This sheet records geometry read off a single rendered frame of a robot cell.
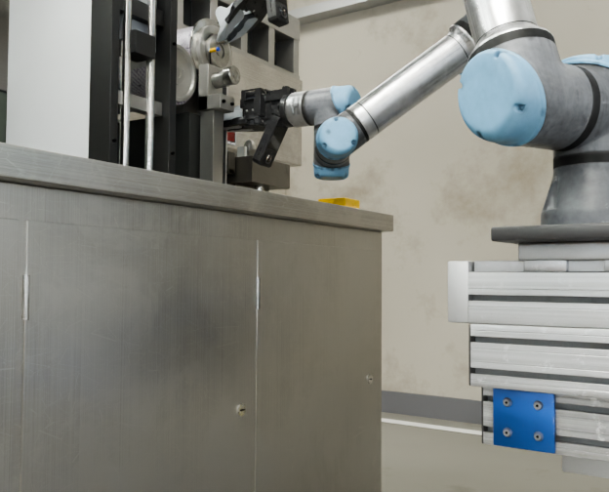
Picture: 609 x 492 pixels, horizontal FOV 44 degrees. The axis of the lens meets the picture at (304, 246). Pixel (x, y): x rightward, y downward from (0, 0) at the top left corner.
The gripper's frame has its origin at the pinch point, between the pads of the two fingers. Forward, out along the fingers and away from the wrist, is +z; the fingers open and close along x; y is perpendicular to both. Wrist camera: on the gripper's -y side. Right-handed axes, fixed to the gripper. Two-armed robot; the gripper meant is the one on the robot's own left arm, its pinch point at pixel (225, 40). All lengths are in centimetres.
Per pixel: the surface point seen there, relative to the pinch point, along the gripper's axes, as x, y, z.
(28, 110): 34.3, -1.8, 29.0
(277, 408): 12, -73, 32
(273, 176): -19.9, -20.8, 17.9
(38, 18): 34.3, 10.5, 15.9
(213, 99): 5.0, -11.3, 8.5
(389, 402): -260, -40, 141
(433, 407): -258, -57, 120
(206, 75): 5.0, -6.0, 6.6
